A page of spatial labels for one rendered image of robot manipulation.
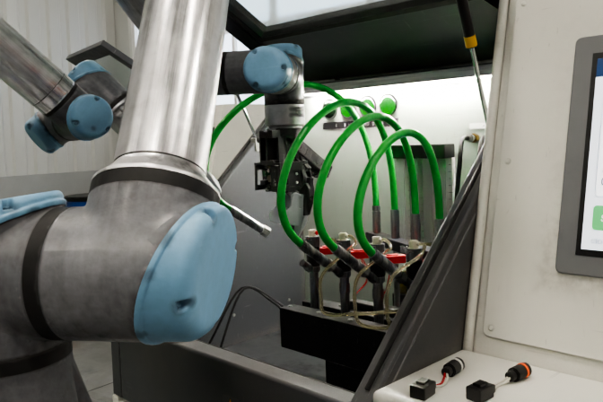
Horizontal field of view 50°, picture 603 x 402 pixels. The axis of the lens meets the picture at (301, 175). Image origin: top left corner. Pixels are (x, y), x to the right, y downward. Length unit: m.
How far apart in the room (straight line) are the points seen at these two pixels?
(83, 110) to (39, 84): 0.08
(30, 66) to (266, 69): 0.37
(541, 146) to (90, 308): 0.71
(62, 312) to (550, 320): 0.68
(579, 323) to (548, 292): 0.06
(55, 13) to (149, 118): 7.92
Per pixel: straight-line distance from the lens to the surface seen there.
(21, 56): 1.12
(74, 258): 0.54
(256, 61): 1.07
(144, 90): 0.61
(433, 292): 0.98
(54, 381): 0.62
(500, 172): 1.05
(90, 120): 1.12
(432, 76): 1.38
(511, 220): 1.03
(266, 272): 1.62
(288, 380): 1.02
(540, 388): 0.92
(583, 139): 1.00
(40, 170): 8.21
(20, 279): 0.56
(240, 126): 4.23
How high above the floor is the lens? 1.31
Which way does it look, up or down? 3 degrees down
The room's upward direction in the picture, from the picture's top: 2 degrees counter-clockwise
